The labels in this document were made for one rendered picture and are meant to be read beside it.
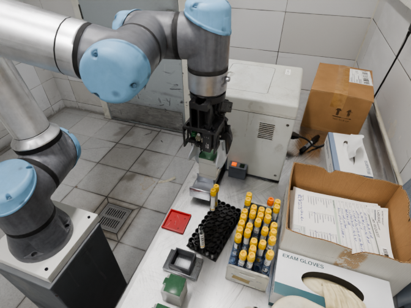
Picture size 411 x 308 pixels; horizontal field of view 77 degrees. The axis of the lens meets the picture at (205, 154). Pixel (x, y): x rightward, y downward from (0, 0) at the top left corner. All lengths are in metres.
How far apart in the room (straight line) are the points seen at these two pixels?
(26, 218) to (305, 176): 0.73
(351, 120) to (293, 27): 1.01
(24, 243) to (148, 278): 0.31
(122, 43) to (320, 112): 0.96
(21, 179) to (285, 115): 0.66
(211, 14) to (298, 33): 1.63
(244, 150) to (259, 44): 1.33
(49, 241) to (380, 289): 0.77
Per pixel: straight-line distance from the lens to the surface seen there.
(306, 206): 0.80
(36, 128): 0.73
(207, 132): 0.50
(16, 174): 0.70
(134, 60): 0.34
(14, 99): 0.70
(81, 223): 0.84
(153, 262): 0.74
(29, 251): 0.80
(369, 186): 0.86
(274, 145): 0.83
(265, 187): 0.90
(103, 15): 2.50
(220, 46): 0.45
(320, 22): 2.03
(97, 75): 0.35
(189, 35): 0.45
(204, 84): 0.47
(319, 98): 1.16
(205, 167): 0.64
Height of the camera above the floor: 1.53
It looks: 41 degrees down
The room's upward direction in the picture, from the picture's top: straight up
